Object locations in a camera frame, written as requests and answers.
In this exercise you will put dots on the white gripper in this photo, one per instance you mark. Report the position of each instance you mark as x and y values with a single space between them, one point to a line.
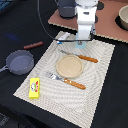
85 21

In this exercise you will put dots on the brown toy sausage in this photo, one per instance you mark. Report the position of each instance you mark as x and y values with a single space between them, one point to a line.
33 45

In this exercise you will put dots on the grey toy frying pan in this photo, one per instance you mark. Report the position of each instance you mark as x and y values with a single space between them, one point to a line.
19 62

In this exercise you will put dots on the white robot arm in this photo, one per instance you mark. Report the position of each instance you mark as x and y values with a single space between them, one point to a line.
86 4

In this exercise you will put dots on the grey toy pot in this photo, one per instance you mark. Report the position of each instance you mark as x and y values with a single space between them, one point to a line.
66 8

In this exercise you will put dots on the brown toy stove board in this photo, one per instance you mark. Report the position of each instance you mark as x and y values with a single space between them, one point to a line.
106 25

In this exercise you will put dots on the beige bowl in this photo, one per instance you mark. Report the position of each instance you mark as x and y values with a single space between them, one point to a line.
123 14

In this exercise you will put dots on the round wooden plate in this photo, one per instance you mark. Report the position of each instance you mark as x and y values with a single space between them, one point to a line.
69 66

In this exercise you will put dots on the beige woven placemat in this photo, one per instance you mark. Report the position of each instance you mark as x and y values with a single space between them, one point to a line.
70 103

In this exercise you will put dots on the yellow toy box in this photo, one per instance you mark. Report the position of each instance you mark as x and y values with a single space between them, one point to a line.
34 89

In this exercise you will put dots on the knife with wooden handle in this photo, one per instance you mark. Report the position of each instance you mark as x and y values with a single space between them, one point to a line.
81 56

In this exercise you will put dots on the fork with wooden handle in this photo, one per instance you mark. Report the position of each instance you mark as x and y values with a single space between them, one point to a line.
55 77

